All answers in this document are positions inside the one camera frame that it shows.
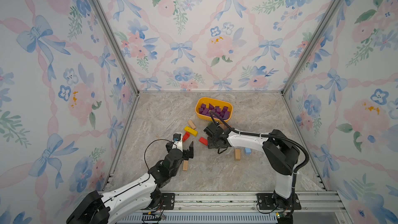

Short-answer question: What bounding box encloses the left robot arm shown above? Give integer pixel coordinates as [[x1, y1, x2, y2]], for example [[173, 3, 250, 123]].
[[66, 141, 194, 224]]

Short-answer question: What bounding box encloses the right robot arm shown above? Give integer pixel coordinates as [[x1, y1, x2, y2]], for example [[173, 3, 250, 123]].
[[204, 122, 309, 211]]

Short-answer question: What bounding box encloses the yellow plastic storage bin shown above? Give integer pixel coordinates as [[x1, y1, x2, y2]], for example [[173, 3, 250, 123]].
[[195, 97, 233, 122]]

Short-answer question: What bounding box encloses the red flat brick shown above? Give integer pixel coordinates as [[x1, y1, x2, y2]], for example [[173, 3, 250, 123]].
[[199, 137, 208, 146]]

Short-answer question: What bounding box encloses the red bridge brick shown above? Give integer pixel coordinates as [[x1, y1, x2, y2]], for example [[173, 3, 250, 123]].
[[182, 132, 191, 142]]

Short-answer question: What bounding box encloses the yellow long brick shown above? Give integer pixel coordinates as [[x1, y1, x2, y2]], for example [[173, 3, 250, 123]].
[[184, 126, 198, 136]]

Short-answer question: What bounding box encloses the natural wood brick top left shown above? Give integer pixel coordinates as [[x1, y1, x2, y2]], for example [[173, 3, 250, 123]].
[[188, 120, 197, 129]]

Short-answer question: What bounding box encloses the natural wood brick right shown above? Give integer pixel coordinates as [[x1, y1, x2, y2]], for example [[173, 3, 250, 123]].
[[234, 149, 241, 161]]

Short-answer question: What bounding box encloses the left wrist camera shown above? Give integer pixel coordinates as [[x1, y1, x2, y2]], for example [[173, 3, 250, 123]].
[[166, 133, 183, 152]]

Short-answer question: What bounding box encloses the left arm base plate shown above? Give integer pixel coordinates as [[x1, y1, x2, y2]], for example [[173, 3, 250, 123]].
[[148, 191, 175, 210]]

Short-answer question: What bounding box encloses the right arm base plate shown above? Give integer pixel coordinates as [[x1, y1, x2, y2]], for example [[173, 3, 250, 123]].
[[256, 193, 302, 211]]

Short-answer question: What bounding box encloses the aluminium mounting rail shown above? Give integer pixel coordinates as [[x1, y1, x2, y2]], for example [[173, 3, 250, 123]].
[[116, 191, 352, 224]]

